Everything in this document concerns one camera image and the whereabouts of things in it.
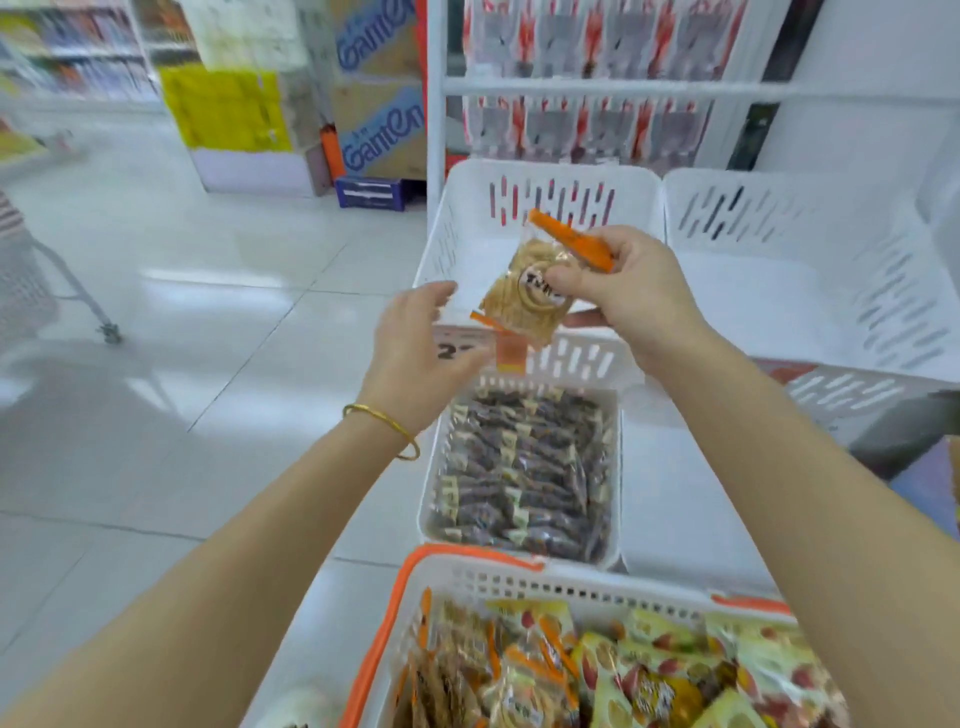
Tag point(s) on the white display pedestal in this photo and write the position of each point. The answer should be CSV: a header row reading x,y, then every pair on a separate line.
x,y
255,171

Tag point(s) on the person's right forearm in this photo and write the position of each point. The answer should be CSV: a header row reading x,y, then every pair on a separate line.
x,y
817,517

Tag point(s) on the metal shopping cart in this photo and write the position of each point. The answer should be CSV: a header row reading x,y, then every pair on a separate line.
x,y
30,277

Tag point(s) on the person's right hand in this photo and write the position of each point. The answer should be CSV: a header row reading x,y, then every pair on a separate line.
x,y
645,300

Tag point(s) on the background shelf of goods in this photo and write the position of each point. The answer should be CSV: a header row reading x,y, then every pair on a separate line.
x,y
75,49

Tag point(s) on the person's left thumb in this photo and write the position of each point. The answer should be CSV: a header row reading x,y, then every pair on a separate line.
x,y
469,364

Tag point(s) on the pile of yellow-green nut packets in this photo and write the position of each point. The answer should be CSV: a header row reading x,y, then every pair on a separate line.
x,y
675,675

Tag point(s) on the gold bangle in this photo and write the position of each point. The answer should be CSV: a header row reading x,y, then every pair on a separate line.
x,y
390,424

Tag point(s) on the white metal shelf rack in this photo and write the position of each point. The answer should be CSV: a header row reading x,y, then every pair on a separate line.
x,y
435,90

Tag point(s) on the clear orange-edged cracker packet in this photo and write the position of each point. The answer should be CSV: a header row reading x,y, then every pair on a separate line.
x,y
529,292

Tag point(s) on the row of red-white hanging packets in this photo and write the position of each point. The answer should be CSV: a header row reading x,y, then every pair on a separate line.
x,y
600,75

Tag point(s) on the stack of blue-print cardboard boxes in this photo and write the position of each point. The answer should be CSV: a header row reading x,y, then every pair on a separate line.
x,y
379,97

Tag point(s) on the person's left forearm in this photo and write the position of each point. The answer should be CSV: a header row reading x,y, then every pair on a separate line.
x,y
225,570

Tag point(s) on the white slotted basket with dark item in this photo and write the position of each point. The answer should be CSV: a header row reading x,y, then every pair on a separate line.
x,y
847,394

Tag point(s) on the pile of dark snack packets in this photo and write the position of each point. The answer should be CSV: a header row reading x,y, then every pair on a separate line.
x,y
525,480

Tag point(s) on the white basket with dark packets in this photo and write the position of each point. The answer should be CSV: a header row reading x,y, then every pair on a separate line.
x,y
431,487

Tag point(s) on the blue plastic crate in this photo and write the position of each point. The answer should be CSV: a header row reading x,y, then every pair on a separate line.
x,y
371,193

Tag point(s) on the pile of orange cracker packets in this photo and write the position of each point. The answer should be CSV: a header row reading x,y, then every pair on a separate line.
x,y
480,675

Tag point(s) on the person's left hand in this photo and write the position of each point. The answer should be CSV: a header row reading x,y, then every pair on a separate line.
x,y
405,360

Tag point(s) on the empty white slotted basket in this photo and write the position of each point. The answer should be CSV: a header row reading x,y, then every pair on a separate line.
x,y
795,292
480,240

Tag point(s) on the orange-rimmed white shopping basket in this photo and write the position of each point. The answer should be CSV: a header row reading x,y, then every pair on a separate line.
x,y
450,577

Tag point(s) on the person's right thumb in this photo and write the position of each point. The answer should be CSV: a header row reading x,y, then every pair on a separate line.
x,y
568,279

